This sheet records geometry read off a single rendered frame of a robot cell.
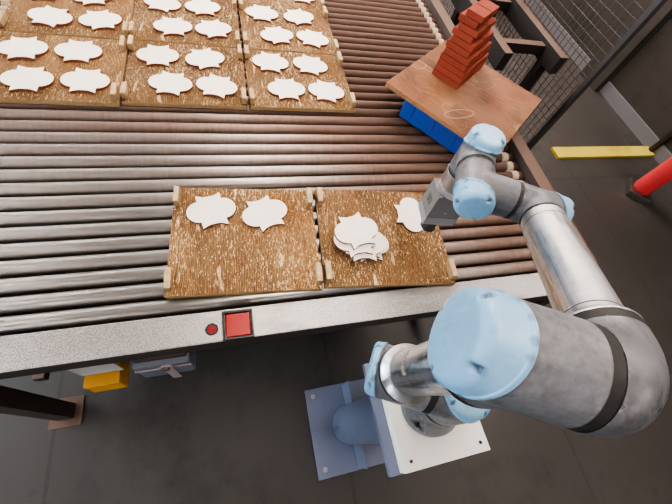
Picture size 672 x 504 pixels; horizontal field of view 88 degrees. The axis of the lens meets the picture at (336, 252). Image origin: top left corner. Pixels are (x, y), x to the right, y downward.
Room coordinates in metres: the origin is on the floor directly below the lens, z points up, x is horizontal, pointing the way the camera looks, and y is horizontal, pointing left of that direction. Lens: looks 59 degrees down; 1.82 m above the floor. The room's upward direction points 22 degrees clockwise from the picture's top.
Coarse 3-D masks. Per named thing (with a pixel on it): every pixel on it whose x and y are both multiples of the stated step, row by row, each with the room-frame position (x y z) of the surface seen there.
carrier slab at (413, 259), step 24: (336, 192) 0.75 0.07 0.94; (360, 192) 0.79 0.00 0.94; (384, 192) 0.83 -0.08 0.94; (408, 192) 0.87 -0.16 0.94; (336, 216) 0.66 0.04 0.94; (384, 216) 0.73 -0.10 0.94; (408, 240) 0.68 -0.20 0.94; (432, 240) 0.71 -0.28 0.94; (336, 264) 0.50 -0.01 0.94; (360, 264) 0.53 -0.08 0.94; (384, 264) 0.56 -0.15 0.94; (408, 264) 0.59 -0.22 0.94; (432, 264) 0.63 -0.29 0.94
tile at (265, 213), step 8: (264, 200) 0.61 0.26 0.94; (272, 200) 0.62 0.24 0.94; (248, 208) 0.56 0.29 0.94; (256, 208) 0.57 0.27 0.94; (264, 208) 0.58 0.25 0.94; (272, 208) 0.59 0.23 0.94; (280, 208) 0.60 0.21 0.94; (248, 216) 0.53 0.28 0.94; (256, 216) 0.54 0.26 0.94; (264, 216) 0.55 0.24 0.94; (272, 216) 0.57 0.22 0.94; (280, 216) 0.58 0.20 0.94; (248, 224) 0.51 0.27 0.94; (256, 224) 0.52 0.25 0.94; (264, 224) 0.53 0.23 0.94; (272, 224) 0.54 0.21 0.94; (280, 224) 0.55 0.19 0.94
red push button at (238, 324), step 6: (246, 312) 0.27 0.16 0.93; (228, 318) 0.24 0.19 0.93; (234, 318) 0.24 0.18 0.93; (240, 318) 0.25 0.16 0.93; (246, 318) 0.25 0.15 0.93; (228, 324) 0.22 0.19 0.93; (234, 324) 0.23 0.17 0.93; (240, 324) 0.23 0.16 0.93; (246, 324) 0.24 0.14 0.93; (228, 330) 0.21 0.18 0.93; (234, 330) 0.21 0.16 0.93; (240, 330) 0.22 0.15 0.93; (246, 330) 0.23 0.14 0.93; (228, 336) 0.20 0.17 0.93; (234, 336) 0.20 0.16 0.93
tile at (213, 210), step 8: (200, 200) 0.52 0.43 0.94; (208, 200) 0.53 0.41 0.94; (216, 200) 0.54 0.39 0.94; (224, 200) 0.56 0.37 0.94; (192, 208) 0.49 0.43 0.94; (200, 208) 0.50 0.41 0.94; (208, 208) 0.51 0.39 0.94; (216, 208) 0.52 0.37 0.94; (224, 208) 0.53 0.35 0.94; (232, 208) 0.54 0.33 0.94; (192, 216) 0.46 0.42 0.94; (200, 216) 0.47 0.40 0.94; (208, 216) 0.48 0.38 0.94; (216, 216) 0.49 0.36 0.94; (224, 216) 0.50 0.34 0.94; (208, 224) 0.46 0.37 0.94; (216, 224) 0.47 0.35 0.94; (224, 224) 0.48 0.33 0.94
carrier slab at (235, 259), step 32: (192, 192) 0.54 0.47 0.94; (224, 192) 0.59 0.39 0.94; (256, 192) 0.63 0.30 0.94; (288, 192) 0.68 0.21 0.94; (192, 224) 0.45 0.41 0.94; (288, 224) 0.57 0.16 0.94; (192, 256) 0.35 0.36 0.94; (224, 256) 0.39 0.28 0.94; (256, 256) 0.43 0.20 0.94; (288, 256) 0.46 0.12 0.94; (192, 288) 0.27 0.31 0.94; (224, 288) 0.30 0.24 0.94; (256, 288) 0.34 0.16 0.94; (288, 288) 0.37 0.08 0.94; (320, 288) 0.41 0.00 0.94
